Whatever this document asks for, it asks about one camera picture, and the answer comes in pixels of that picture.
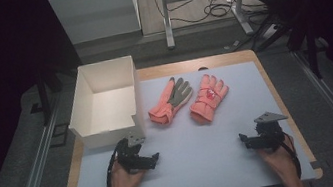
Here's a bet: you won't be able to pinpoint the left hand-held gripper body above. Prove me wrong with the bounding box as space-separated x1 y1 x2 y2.
112 130 152 177

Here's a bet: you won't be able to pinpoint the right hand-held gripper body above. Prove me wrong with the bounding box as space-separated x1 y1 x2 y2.
244 108 294 154

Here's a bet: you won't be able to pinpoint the pink glove with red label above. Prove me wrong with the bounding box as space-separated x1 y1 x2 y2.
184 70 234 127

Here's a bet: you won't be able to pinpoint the white cardboard box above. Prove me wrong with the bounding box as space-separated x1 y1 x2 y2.
58 54 150 153

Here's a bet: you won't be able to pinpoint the pink glove with grey palm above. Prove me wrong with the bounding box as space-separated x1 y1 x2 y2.
142 73 199 128

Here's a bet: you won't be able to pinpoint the person's left hand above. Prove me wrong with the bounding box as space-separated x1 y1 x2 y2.
102 156 149 187

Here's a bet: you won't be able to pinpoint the person's right hand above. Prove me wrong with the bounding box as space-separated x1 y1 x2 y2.
255 132 303 187

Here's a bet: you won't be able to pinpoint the light blue table mat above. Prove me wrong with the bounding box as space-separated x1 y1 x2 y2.
52 54 318 187

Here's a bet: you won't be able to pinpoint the black metal stand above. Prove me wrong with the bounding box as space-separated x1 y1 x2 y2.
286 26 333 84
24 68 70 129

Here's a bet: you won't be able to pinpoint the white cabinet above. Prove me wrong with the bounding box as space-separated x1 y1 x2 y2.
47 0 144 48

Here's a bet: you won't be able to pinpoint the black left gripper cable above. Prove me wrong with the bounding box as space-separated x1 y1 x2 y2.
99 143 128 187

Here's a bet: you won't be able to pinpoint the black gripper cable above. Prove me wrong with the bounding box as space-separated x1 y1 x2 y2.
278 132 304 181
99 143 128 187

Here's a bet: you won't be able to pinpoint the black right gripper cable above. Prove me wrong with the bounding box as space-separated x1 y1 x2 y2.
278 132 304 181

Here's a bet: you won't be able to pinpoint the black floor cables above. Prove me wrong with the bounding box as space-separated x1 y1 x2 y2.
169 0 270 28

